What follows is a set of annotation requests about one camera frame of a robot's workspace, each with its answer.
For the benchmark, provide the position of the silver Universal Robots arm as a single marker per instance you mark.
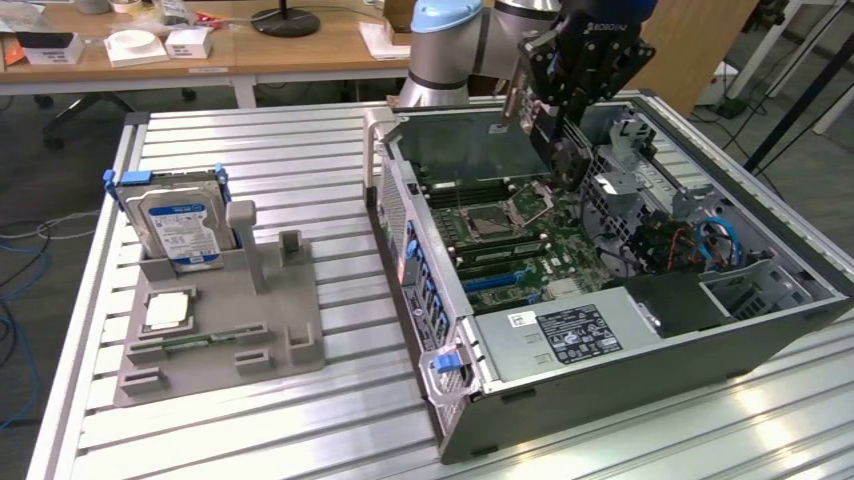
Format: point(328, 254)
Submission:
point(440, 55)

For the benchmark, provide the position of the black RAM slot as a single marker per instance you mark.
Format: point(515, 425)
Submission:
point(471, 202)
point(467, 183)
point(470, 195)
point(468, 189)

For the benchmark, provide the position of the wooden desk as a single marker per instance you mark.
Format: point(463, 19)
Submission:
point(300, 55)

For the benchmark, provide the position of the metal socket cover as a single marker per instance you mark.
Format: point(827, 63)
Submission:
point(534, 200)

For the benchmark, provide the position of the grey power supply unit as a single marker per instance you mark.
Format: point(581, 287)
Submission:
point(534, 345)

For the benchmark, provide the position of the silver chipset heat sink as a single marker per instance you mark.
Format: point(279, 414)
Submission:
point(567, 288)

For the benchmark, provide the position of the silver drive cage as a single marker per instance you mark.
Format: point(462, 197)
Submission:
point(627, 205)

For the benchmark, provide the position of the grey metal disk bay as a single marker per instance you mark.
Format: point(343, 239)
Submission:
point(754, 295)

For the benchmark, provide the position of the thin metal locking lever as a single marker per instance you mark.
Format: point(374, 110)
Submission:
point(458, 197)

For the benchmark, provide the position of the silver CPU chip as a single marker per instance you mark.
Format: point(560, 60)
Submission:
point(167, 310)

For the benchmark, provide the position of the small white labelled box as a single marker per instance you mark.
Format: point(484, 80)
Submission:
point(188, 44)

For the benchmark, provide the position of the white box with black lid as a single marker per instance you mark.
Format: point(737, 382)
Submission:
point(53, 50)

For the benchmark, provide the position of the installed dark RAM stick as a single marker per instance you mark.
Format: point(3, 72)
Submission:
point(500, 254)

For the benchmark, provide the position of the green Nvidia graphics card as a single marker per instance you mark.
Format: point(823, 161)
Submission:
point(570, 160)

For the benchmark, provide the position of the blue expansion slot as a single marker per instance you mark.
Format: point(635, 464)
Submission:
point(494, 282)

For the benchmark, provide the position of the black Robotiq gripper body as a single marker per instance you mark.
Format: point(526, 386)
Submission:
point(594, 50)

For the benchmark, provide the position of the blue case latch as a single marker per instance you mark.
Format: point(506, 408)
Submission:
point(446, 363)

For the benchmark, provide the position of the brown cardboard box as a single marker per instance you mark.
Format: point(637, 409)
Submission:
point(396, 15)

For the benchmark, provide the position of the white box with round dish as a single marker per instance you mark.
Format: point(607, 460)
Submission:
point(136, 47)

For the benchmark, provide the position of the hard disk in blue caddy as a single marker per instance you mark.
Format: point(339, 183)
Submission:
point(180, 225)

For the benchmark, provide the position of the white paper stack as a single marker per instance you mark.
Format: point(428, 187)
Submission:
point(383, 45)

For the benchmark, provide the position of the green loose RAM stick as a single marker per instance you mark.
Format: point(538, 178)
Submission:
point(194, 342)

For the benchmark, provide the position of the green motherboard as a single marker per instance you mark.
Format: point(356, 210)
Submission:
point(567, 250)

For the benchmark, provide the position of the black slanted pole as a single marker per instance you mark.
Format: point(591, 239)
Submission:
point(802, 102)

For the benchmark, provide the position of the grey cup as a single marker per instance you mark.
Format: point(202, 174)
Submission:
point(91, 6)

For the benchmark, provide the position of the dark grey open PC case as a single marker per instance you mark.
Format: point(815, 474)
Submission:
point(601, 395)

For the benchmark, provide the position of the black office chair base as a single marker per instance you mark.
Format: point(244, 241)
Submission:
point(100, 102)

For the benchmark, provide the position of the wooden cabinet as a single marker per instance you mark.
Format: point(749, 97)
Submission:
point(701, 50)

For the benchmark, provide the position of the grey plastic parts rack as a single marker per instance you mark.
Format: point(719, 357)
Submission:
point(214, 385)

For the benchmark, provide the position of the CPU socket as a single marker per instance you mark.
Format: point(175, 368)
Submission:
point(490, 222)

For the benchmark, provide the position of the black lamp base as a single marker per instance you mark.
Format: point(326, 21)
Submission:
point(286, 25)

